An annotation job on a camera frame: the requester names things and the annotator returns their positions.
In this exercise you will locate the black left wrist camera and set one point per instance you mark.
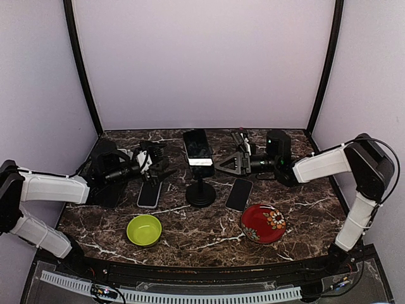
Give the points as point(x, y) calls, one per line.
point(104, 158)

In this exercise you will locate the black left frame post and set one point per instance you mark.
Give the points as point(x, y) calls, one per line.
point(80, 66)

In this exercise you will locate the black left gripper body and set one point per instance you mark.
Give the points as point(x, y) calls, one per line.
point(116, 177)

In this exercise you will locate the lime green bowl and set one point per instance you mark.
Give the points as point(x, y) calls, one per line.
point(144, 230)

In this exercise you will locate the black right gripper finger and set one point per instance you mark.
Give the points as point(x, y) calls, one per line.
point(233, 171)
point(232, 161)

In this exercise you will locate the black right frame post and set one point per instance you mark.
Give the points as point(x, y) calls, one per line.
point(327, 66)

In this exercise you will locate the red floral plate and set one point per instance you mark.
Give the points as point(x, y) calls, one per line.
point(263, 224)

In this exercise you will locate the black frame post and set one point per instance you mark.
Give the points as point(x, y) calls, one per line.
point(80, 66)
point(327, 66)

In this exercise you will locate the phone in clear case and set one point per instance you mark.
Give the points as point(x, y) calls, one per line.
point(239, 195)

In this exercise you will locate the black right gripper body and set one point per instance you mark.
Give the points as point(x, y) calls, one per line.
point(262, 167)

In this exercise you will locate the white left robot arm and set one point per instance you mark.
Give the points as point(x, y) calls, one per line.
point(100, 181)

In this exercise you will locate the white slotted cable duct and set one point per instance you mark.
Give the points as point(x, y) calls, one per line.
point(148, 293)

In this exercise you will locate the purple phone dark screen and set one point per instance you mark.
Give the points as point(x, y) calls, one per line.
point(108, 196)

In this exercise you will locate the black front rail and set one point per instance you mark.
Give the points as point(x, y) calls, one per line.
point(213, 263)

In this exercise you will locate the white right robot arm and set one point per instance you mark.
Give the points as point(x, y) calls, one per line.
point(374, 165)

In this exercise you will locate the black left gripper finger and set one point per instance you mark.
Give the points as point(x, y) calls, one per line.
point(153, 177)
point(149, 149)

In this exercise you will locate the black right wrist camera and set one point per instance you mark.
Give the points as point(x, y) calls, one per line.
point(278, 145)

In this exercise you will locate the black pole phone stand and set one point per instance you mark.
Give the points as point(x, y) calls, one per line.
point(200, 194)

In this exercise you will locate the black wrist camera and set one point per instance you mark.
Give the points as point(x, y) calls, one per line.
point(104, 158)
point(278, 145)

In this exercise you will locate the black phone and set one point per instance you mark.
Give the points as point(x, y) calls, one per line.
point(198, 154)

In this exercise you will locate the lavender phone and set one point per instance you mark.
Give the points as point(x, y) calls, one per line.
point(149, 195)

